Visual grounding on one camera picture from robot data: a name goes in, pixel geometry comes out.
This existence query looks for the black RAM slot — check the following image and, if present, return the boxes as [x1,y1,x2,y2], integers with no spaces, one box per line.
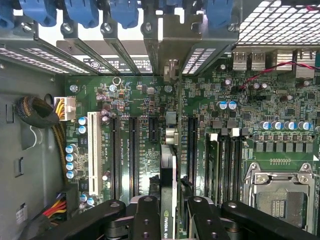
[220,134,231,201]
[230,127,242,201]

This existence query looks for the white expansion slot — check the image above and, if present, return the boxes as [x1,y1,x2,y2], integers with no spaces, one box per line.
[86,111,103,196]

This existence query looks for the metal CPU socket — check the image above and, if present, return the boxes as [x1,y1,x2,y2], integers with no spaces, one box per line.
[243,161,320,233]

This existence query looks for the short black expansion slot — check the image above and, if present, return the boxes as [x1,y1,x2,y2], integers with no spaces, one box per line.
[149,116,159,142]

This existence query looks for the green motherboard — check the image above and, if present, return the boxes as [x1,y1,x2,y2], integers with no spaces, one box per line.
[63,49,320,240]

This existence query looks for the white power connector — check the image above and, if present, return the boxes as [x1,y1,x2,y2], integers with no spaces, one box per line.
[53,96,76,123]

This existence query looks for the metal expansion slot cover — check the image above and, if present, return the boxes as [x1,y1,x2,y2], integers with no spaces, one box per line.
[0,46,62,75]
[59,21,121,76]
[13,19,90,75]
[99,21,143,76]
[141,19,163,76]

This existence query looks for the blue card retention clip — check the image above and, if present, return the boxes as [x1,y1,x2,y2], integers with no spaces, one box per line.
[206,0,236,32]
[18,0,58,28]
[63,0,100,29]
[0,0,15,29]
[109,0,140,30]

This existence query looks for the open grey PC case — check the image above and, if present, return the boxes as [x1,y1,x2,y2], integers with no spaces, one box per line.
[0,0,320,240]

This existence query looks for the red yellow power wires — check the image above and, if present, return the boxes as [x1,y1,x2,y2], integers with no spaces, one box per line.
[41,183,81,227]

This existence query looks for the thin red black wire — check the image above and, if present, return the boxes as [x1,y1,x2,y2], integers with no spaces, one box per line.
[237,61,320,91]

